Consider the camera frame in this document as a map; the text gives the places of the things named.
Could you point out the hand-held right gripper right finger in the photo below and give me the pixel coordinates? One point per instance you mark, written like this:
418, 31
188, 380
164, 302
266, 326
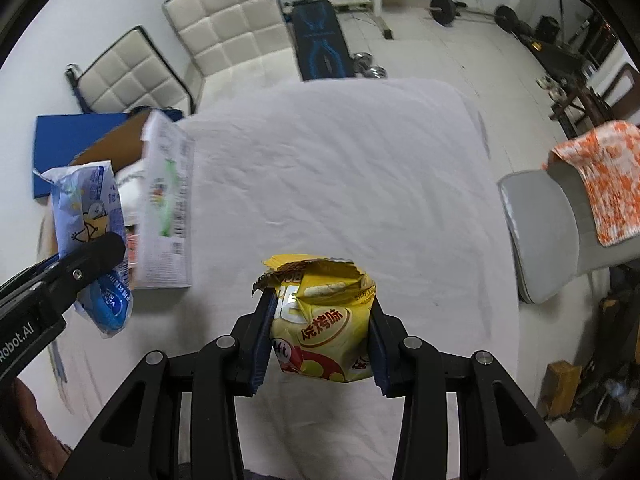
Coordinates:
378, 360

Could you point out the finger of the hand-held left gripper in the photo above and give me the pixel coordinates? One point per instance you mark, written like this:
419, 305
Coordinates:
30, 272
95, 257

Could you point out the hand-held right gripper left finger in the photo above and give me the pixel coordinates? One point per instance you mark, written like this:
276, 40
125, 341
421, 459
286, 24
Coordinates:
262, 350

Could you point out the light blue snack packet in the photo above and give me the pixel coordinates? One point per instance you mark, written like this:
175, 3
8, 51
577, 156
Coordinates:
85, 200

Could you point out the yellow snack packet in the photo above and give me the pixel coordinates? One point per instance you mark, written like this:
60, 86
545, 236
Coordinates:
325, 320

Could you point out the cardboard box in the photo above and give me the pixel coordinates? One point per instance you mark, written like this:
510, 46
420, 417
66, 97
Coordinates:
165, 200

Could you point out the person's left forearm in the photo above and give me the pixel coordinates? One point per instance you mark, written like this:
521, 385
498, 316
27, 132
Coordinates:
30, 430

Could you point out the blue folded mat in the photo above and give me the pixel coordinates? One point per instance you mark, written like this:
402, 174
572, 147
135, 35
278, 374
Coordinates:
65, 140

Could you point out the dark blue cloth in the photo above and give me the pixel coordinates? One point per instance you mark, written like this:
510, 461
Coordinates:
167, 114

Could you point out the black umbrella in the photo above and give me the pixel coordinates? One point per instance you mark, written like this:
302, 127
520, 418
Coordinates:
77, 85

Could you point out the brown wooden box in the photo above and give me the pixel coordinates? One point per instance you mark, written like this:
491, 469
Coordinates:
560, 385

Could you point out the grey table cloth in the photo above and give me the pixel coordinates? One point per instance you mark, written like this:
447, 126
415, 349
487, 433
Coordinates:
340, 180

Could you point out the white padded chair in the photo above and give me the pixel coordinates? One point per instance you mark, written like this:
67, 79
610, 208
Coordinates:
230, 20
125, 75

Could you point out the grey seat chair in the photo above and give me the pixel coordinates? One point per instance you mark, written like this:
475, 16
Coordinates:
545, 230

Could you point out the orange patterned towel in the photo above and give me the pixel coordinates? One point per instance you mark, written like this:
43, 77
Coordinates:
610, 185

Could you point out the black weight bench pad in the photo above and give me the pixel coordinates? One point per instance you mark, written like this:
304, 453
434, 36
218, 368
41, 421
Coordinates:
320, 40

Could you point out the dark wooden chair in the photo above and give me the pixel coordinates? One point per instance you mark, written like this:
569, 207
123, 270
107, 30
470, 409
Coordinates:
575, 105

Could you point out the pair of white shoes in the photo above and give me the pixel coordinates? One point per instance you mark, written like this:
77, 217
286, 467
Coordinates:
552, 86

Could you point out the short barbell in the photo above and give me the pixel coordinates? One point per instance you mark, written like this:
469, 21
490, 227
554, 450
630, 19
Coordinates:
442, 7

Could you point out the black speaker box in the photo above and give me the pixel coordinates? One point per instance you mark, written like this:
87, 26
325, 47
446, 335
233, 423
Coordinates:
548, 29

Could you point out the black kick scooter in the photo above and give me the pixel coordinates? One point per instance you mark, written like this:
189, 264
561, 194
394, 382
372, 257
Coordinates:
585, 27

